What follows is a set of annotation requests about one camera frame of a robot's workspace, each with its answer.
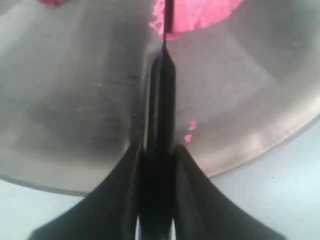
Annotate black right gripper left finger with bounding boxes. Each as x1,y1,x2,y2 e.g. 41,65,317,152
29,143,141,240

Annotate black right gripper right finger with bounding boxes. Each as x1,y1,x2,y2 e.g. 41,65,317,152
174,144,286,240

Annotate black serrated knife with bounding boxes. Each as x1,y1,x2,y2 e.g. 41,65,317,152
138,0,176,240

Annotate pink clay piece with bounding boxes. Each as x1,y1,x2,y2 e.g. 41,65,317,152
148,0,246,42

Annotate round steel plate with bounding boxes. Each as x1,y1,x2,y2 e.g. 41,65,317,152
0,0,320,195

